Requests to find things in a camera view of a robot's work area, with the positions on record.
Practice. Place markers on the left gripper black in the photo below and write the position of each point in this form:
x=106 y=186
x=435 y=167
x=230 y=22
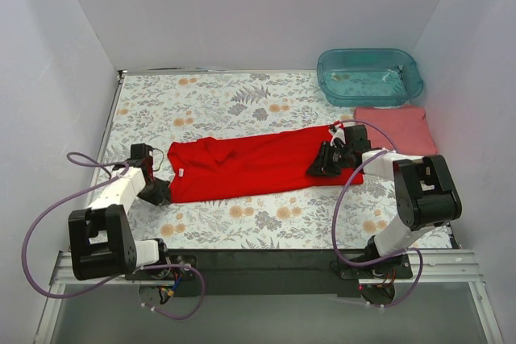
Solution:
x=157 y=190

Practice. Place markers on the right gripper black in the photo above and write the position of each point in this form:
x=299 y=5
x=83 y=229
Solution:
x=327 y=158

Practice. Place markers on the red t shirt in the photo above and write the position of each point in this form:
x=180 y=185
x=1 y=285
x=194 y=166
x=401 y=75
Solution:
x=211 y=169

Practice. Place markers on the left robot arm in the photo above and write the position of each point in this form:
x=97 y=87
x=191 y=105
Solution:
x=101 y=241

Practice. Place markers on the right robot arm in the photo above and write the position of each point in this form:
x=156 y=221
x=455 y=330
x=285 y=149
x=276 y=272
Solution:
x=425 y=193

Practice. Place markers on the floral tablecloth mat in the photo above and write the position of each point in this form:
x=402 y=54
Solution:
x=161 y=109

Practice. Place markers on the folded pink t shirt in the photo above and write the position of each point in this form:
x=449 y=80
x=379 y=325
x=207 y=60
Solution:
x=406 y=126

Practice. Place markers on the teal plastic bin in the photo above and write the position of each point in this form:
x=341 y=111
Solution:
x=370 y=77

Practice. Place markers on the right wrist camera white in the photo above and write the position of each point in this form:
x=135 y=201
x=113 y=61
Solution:
x=337 y=136

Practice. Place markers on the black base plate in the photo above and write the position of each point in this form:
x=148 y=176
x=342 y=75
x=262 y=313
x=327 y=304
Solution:
x=285 y=272

